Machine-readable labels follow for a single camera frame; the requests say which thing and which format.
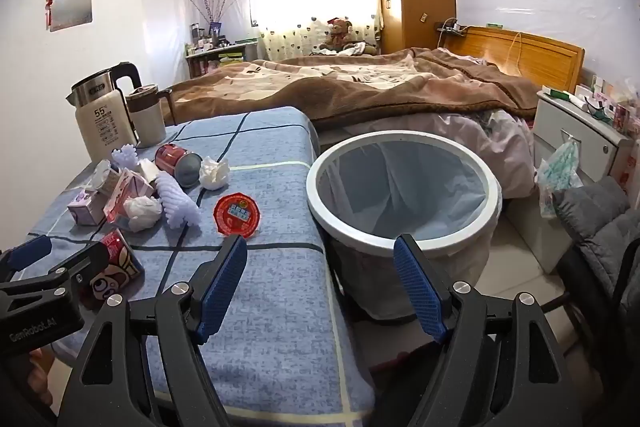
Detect white steel electric kettle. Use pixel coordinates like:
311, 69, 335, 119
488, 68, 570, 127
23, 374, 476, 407
66, 62, 144, 162

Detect pink bed sheet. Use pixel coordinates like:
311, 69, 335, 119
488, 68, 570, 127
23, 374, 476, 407
435, 109, 539, 200

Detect white brown lidded mug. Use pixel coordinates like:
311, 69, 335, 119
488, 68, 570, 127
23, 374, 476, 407
125, 83, 173, 148

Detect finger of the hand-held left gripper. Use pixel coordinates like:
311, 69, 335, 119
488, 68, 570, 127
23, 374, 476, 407
0, 234, 54, 280
0, 241, 110, 308

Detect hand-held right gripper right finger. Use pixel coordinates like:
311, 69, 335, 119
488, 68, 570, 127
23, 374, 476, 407
393, 234, 592, 427

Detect bubble wrap roll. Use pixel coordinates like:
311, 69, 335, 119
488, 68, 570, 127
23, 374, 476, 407
155, 171, 202, 230

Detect yellow cable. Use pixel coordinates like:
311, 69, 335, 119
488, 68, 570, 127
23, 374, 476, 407
502, 32, 524, 76

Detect white tissue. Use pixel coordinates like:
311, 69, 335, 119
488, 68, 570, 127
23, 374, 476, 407
199, 155, 231, 192
122, 196, 164, 233

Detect blue checked tablecloth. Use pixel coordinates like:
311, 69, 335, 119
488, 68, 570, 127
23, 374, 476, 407
0, 106, 377, 427

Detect pile of small boxes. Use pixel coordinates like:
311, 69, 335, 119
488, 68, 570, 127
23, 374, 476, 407
575, 74, 640, 134

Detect red cartoon drink can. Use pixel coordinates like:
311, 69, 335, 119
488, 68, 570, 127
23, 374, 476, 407
82, 228, 146, 312

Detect white clothes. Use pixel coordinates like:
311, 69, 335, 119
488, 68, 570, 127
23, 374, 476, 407
320, 42, 369, 56

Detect grey white yogurt cup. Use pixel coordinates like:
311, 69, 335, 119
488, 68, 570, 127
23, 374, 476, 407
92, 159, 123, 195

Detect brown patterned bed blanket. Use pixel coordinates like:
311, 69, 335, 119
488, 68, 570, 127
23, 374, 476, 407
160, 47, 543, 128

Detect red round foil lid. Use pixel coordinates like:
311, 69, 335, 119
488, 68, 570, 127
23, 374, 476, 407
214, 193, 264, 238

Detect grey quilted jacket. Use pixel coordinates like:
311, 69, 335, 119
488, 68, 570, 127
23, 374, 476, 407
552, 189, 640, 313

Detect white round trash bin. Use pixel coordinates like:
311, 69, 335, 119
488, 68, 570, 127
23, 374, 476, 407
306, 131, 502, 323

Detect small white foam net sleeve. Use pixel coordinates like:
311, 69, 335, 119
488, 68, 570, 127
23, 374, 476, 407
110, 144, 139, 170

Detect pink drink carton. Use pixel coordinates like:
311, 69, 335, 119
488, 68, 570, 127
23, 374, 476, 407
102, 169, 155, 224

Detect pale purple small carton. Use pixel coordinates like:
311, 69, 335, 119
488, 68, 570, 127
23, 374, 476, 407
67, 188, 108, 226

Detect cluttered small desk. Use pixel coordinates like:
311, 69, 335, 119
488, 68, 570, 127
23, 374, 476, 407
184, 38, 261, 80

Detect dried flower branches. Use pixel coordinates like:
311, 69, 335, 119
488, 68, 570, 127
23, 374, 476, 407
190, 0, 244, 26

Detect brown teddy bear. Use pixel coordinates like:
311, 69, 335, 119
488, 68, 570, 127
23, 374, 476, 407
319, 18, 354, 52

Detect grey bin liner bag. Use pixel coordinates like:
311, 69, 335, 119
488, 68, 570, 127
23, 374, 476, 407
320, 139, 493, 244

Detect headboard shelf with chargers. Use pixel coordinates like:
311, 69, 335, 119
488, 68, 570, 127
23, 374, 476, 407
435, 19, 469, 36

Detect silver wall poster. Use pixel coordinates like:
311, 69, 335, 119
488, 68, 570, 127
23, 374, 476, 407
48, 0, 94, 32

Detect white nightstand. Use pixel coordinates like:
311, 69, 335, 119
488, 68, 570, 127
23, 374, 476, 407
532, 87, 634, 188

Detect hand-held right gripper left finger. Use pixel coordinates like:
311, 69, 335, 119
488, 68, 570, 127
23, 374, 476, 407
60, 234, 248, 427

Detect wooden bed headboard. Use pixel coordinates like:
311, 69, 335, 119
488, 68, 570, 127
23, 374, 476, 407
457, 25, 586, 95

